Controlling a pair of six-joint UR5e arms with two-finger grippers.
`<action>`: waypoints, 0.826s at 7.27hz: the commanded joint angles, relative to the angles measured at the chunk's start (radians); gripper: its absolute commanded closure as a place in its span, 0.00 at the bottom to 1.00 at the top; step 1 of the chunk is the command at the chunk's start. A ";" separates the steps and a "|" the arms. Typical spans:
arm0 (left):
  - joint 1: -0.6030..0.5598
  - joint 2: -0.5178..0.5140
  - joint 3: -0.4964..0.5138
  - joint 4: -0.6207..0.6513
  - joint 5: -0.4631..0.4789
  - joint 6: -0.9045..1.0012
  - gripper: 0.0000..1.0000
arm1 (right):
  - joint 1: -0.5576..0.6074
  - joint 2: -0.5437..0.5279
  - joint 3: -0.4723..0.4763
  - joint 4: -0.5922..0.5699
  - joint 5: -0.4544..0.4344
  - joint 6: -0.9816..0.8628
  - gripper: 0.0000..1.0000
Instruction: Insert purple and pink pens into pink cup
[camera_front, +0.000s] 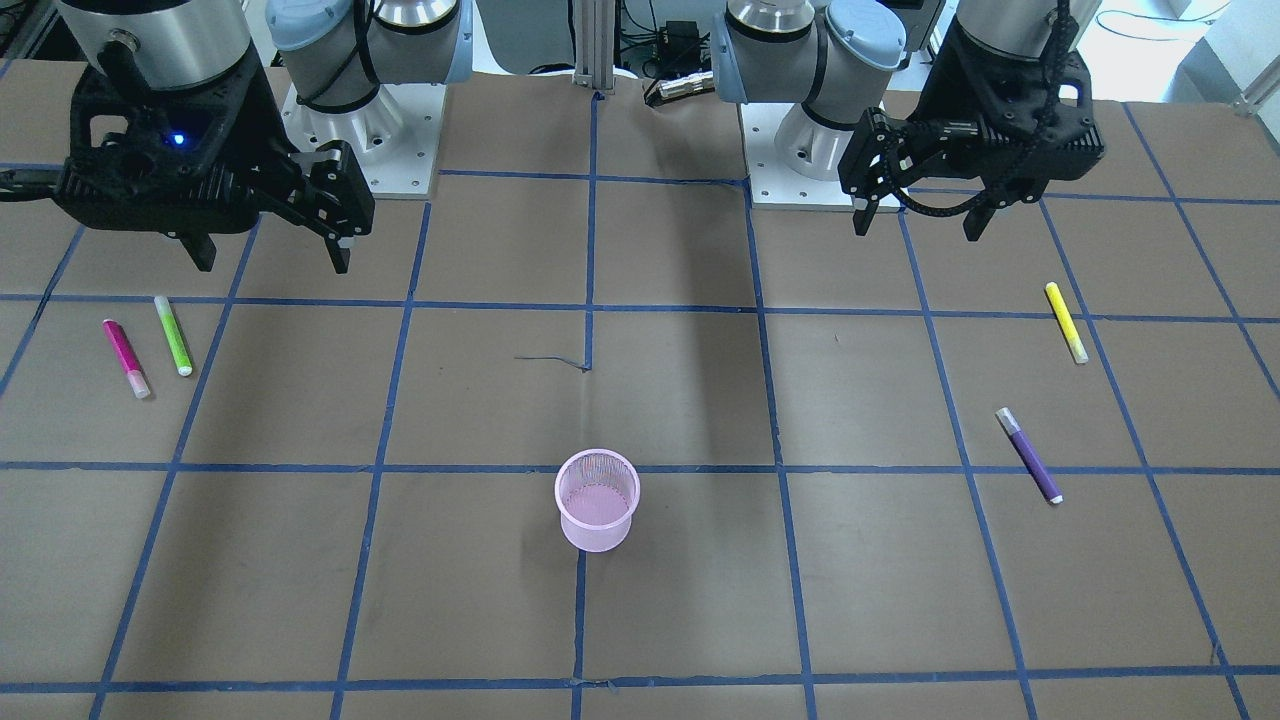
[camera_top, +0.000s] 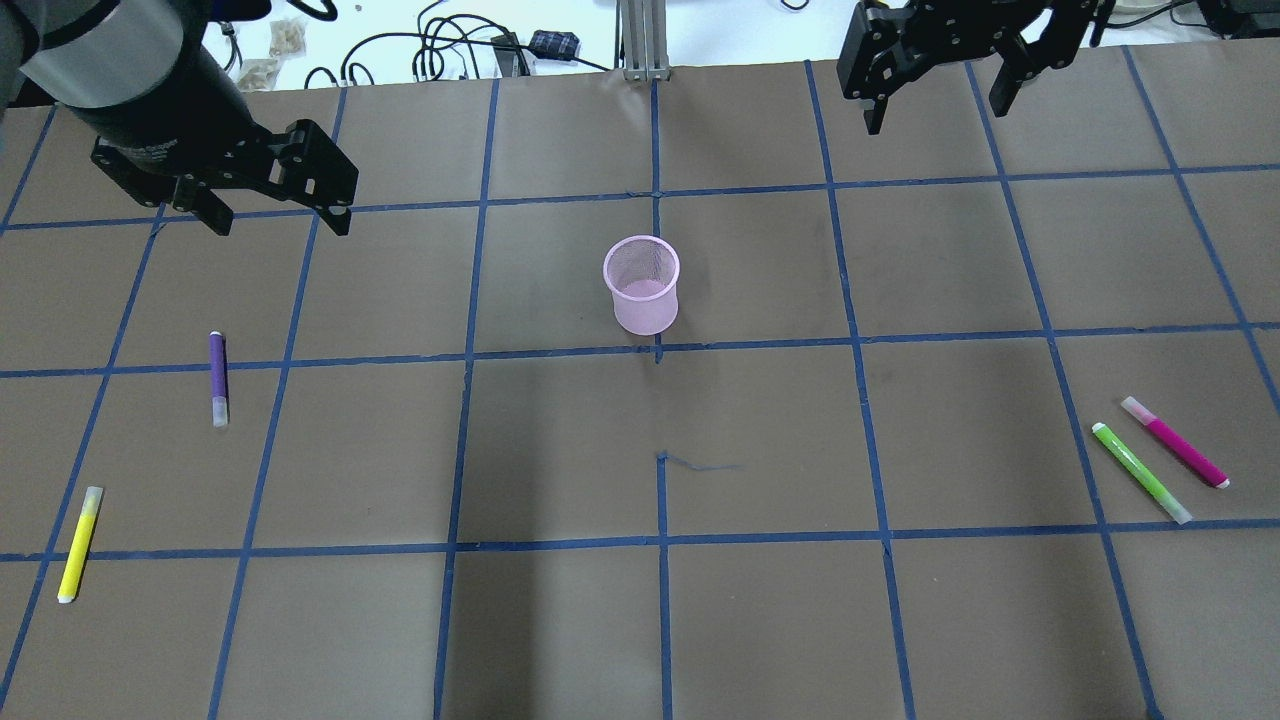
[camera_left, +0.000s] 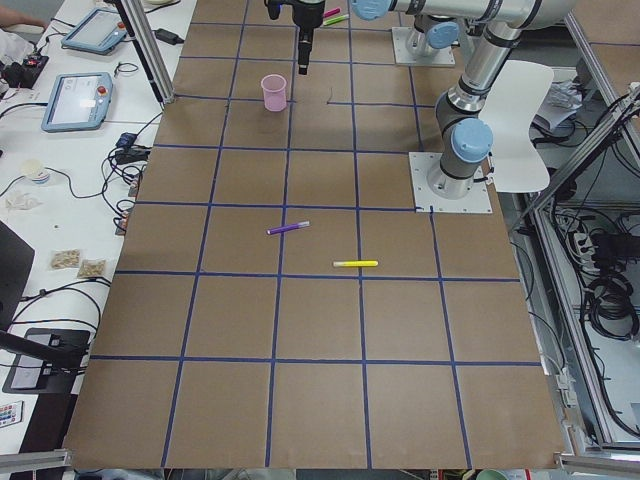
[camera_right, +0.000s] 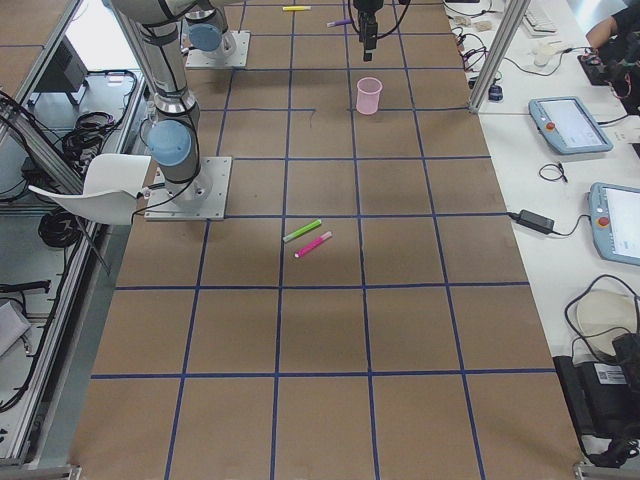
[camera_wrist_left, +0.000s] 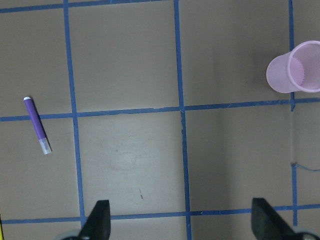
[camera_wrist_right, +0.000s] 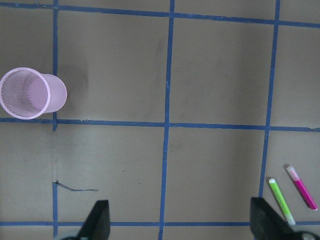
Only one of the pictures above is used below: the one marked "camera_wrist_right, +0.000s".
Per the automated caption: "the pink mesh pen cup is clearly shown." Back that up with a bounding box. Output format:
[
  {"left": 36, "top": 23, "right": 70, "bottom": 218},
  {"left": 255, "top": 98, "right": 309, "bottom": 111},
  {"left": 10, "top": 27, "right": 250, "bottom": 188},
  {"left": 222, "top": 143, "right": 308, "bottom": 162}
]
[{"left": 0, "top": 67, "right": 68, "bottom": 120}]

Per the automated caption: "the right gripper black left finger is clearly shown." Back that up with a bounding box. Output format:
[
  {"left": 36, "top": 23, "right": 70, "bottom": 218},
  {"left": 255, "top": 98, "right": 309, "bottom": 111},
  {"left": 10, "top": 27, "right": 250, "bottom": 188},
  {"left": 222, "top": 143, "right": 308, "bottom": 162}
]
[{"left": 76, "top": 200, "right": 111, "bottom": 240}]

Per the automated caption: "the pink highlighter pen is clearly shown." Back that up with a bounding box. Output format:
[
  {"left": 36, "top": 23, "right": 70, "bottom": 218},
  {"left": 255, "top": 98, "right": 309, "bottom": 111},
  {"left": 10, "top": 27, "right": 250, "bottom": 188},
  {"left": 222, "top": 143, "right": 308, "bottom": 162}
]
[{"left": 286, "top": 165, "right": 318, "bottom": 211}]

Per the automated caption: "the green highlighter pen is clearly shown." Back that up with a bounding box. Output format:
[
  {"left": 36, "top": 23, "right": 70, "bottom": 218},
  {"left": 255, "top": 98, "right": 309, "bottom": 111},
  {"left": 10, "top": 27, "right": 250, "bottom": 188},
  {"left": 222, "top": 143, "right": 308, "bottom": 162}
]
[{"left": 268, "top": 178, "right": 296, "bottom": 226}]

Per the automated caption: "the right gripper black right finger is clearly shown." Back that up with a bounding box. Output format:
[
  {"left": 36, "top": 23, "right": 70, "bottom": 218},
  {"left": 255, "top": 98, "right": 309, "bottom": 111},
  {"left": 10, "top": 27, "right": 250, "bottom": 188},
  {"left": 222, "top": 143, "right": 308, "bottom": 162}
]
[{"left": 250, "top": 197, "right": 295, "bottom": 240}]

